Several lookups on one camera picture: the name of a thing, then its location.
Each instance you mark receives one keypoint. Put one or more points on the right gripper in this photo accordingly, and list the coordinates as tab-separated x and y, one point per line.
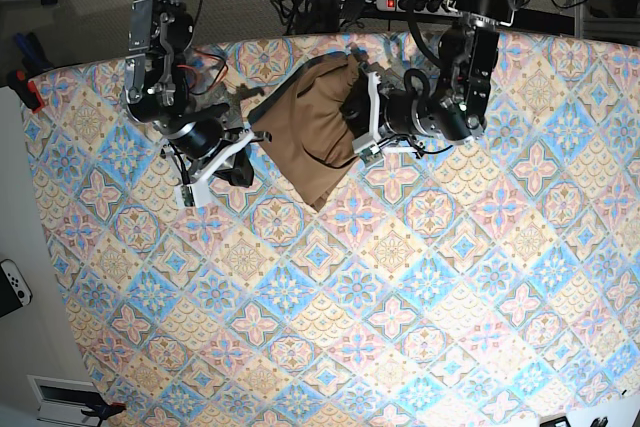
203	148

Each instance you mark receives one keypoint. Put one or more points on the patterned tablecloth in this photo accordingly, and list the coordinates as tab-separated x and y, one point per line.
487	284

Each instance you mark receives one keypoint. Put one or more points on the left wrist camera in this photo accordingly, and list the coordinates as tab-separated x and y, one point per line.
371	156

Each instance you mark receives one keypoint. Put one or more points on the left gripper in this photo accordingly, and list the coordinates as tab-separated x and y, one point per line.
386	119

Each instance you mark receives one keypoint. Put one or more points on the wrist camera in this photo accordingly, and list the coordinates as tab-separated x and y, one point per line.
371	156
192	195

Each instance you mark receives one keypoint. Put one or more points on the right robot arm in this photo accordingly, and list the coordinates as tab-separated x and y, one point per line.
157	84

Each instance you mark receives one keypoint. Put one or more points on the game console with white controller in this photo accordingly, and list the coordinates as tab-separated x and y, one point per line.
14	291

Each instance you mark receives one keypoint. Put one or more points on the white vent box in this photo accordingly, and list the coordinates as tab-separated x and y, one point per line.
61	402

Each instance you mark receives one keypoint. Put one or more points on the brown t-shirt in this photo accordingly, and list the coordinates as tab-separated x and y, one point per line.
311	144

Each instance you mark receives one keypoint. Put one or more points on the orange and black clamp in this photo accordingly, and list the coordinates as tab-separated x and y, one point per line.
103	411

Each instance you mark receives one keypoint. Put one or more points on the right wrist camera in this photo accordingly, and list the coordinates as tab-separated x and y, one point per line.
192	195

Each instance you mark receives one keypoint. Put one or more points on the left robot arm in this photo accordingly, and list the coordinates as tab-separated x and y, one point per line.
453	108

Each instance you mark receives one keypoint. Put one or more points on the red and black clamp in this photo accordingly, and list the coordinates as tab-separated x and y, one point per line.
26	90

